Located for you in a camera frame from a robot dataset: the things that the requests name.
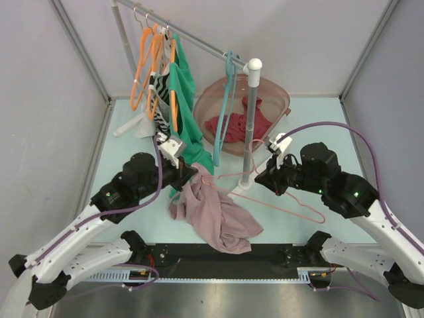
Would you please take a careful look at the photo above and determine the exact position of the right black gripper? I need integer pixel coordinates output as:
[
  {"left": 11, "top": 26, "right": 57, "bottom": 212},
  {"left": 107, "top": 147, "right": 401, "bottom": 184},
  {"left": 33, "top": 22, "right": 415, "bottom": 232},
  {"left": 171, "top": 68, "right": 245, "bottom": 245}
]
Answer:
[{"left": 254, "top": 150, "right": 325, "bottom": 197}]

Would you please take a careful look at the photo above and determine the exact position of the mauve pink tank top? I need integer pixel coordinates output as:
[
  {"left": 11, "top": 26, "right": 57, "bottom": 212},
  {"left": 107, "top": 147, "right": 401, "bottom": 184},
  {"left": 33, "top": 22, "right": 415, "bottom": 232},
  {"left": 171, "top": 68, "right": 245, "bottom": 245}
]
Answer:
[{"left": 169, "top": 164, "right": 264, "bottom": 254}]

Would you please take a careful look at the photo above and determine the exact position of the pink hanger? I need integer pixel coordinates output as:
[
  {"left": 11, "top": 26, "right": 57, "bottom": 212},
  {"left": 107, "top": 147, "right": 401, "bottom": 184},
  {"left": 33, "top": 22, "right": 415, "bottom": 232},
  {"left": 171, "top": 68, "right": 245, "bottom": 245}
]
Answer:
[{"left": 201, "top": 138, "right": 326, "bottom": 225}]

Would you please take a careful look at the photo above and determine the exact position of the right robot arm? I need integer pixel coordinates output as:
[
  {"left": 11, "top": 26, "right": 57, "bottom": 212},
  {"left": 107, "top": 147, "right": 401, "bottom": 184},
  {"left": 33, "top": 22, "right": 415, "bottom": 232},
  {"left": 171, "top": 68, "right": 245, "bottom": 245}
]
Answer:
[{"left": 255, "top": 142, "right": 423, "bottom": 309}]

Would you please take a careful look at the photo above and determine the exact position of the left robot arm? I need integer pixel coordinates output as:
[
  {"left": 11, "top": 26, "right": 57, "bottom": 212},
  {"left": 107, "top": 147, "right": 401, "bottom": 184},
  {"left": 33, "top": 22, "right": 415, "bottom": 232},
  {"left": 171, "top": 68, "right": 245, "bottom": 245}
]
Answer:
[{"left": 9, "top": 151, "right": 197, "bottom": 310}]

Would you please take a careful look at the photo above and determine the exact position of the green tank top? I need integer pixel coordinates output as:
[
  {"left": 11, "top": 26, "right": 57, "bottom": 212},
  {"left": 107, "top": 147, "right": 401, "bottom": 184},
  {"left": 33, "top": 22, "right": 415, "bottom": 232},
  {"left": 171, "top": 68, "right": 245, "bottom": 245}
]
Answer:
[{"left": 170, "top": 34, "right": 215, "bottom": 174}]

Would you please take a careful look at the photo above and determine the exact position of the black white striped top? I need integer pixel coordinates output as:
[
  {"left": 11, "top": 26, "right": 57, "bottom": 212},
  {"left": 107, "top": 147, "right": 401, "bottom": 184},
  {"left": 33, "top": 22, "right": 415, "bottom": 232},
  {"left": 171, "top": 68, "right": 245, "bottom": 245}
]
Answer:
[{"left": 153, "top": 27, "right": 170, "bottom": 136}]

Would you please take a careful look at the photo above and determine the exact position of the teal hanger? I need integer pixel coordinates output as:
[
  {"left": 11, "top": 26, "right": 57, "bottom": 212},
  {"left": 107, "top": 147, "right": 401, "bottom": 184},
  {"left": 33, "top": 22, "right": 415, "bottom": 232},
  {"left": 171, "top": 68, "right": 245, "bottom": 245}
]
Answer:
[{"left": 213, "top": 50, "right": 238, "bottom": 167}]

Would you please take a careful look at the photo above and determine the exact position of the orange hanger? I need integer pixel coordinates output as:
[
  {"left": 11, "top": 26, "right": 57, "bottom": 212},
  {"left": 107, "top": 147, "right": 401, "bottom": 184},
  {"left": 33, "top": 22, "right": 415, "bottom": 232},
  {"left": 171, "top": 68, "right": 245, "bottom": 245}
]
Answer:
[
  {"left": 165, "top": 28, "right": 178, "bottom": 134},
  {"left": 146, "top": 25, "right": 164, "bottom": 121},
  {"left": 130, "top": 3, "right": 156, "bottom": 111}
]

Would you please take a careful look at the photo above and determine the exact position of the red garment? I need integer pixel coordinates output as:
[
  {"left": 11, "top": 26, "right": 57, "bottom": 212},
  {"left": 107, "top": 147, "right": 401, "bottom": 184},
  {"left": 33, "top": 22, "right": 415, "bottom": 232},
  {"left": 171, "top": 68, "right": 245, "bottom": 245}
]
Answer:
[{"left": 205, "top": 96, "right": 272, "bottom": 143}]

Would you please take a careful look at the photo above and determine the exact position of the white garment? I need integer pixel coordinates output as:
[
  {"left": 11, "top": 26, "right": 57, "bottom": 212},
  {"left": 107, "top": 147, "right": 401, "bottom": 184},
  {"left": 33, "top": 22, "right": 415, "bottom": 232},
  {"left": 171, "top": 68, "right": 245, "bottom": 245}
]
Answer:
[{"left": 136, "top": 26, "right": 164, "bottom": 138}]

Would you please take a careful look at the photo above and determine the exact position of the brown plastic basket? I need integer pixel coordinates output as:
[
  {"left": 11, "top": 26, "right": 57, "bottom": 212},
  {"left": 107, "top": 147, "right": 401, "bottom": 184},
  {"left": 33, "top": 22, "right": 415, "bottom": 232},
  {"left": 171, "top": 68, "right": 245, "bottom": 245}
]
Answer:
[{"left": 193, "top": 74, "right": 291, "bottom": 157}]

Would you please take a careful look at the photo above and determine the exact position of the grey clothes rack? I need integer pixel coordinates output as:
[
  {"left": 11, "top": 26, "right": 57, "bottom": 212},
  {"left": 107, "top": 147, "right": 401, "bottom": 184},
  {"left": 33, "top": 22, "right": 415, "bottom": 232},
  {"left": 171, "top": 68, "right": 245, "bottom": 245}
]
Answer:
[{"left": 110, "top": 0, "right": 262, "bottom": 199}]

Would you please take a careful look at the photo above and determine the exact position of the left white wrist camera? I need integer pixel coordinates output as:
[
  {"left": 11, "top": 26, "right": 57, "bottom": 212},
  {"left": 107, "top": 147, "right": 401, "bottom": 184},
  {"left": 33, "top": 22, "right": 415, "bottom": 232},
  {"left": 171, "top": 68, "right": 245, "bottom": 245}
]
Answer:
[{"left": 156, "top": 132, "right": 186, "bottom": 168}]

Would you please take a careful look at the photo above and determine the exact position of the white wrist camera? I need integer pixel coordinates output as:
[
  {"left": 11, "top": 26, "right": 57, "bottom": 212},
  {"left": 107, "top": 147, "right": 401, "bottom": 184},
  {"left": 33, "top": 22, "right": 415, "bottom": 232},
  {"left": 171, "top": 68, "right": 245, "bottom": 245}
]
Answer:
[
  {"left": 266, "top": 132, "right": 292, "bottom": 168},
  {"left": 156, "top": 132, "right": 186, "bottom": 168}
]

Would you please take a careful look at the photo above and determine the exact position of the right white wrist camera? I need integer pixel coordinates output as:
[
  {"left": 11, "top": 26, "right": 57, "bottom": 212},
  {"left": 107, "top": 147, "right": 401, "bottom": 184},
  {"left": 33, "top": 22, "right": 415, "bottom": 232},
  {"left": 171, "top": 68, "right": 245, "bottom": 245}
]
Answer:
[{"left": 266, "top": 132, "right": 292, "bottom": 168}]

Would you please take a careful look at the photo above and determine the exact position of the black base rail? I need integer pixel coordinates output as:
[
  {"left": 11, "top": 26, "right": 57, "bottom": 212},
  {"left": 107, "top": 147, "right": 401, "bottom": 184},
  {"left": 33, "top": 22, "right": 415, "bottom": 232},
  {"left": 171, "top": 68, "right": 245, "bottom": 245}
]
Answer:
[{"left": 127, "top": 244, "right": 335, "bottom": 281}]

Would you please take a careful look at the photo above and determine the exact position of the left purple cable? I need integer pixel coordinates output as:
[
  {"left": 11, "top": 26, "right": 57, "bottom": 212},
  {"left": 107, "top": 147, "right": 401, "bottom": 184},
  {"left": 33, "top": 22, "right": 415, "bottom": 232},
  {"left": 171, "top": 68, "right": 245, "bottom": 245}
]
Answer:
[{"left": 32, "top": 134, "right": 165, "bottom": 299}]

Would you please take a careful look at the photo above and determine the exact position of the white cable duct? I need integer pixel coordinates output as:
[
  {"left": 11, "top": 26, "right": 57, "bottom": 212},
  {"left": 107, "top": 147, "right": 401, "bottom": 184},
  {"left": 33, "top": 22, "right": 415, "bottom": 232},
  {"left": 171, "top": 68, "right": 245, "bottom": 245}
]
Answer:
[{"left": 81, "top": 266, "right": 332, "bottom": 284}]

